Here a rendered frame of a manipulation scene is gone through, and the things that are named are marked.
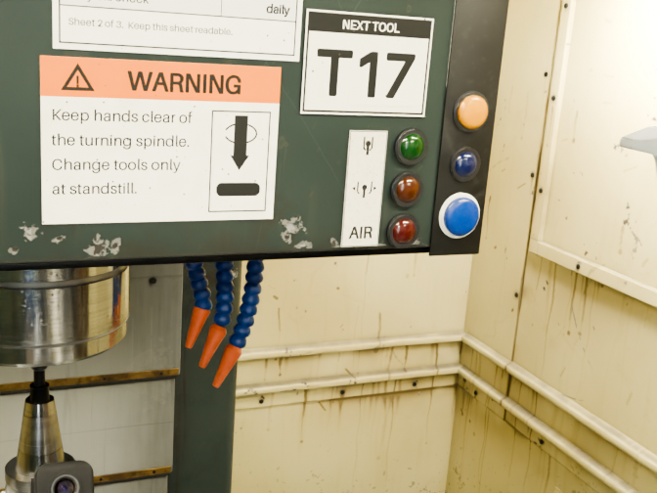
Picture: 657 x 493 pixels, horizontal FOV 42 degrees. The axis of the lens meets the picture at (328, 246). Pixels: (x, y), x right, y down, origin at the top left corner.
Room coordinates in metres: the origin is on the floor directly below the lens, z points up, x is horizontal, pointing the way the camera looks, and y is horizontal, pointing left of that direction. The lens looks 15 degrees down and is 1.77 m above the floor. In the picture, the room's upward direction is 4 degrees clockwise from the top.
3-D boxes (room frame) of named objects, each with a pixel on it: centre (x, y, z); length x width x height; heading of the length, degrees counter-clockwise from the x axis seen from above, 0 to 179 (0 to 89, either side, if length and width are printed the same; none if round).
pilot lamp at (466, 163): (0.65, -0.10, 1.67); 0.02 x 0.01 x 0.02; 114
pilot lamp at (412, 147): (0.63, -0.06, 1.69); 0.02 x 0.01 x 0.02; 114
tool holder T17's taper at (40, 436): (0.72, 0.25, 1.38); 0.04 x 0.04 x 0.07
